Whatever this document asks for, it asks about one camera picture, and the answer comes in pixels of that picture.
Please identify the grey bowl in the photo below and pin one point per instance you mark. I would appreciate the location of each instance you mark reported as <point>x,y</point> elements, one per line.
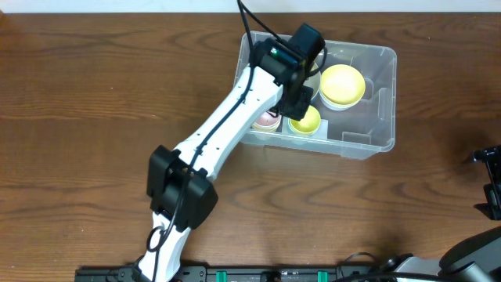
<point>323,97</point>

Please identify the clear plastic storage container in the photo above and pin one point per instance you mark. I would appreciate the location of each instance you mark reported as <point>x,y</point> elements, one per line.
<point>361,131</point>

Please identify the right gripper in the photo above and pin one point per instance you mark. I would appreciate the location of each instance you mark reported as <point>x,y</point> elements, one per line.
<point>490,182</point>

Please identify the yellow bowl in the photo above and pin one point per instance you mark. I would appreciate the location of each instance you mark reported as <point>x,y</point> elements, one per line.
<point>342,85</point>

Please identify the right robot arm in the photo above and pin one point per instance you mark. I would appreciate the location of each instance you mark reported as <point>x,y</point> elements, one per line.
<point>476,258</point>

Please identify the light blue cup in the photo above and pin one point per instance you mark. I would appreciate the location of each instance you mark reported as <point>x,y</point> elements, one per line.
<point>301,137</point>

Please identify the beige bowl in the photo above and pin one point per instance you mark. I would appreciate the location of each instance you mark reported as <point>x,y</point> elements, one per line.
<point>314,82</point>

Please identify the white bowl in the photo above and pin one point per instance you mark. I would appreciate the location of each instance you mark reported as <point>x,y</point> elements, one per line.
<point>337,107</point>

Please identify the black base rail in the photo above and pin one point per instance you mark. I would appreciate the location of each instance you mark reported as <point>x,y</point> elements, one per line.
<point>211,274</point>

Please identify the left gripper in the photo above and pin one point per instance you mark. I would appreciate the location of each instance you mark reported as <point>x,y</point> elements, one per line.
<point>297,107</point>

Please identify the yellow cup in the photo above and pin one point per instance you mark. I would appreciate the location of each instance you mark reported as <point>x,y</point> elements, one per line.
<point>309,122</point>
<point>268,128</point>

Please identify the pink cup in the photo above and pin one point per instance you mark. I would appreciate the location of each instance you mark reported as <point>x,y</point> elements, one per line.
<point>269,118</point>

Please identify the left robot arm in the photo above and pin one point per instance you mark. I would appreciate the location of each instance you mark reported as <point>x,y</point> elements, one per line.
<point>180,181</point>

